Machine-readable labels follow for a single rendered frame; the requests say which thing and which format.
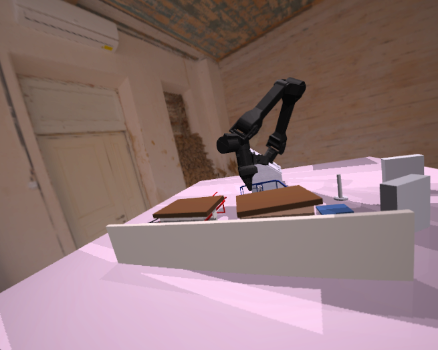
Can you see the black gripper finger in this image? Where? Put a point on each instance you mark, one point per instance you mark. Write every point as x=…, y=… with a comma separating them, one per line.
x=247, y=179

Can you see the grey flat panel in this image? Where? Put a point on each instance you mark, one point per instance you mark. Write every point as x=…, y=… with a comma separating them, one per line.
x=361, y=245

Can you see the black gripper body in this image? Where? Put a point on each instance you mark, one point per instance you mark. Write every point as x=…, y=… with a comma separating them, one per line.
x=245, y=163

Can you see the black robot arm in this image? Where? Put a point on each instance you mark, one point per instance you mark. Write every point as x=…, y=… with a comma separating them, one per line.
x=290, y=91

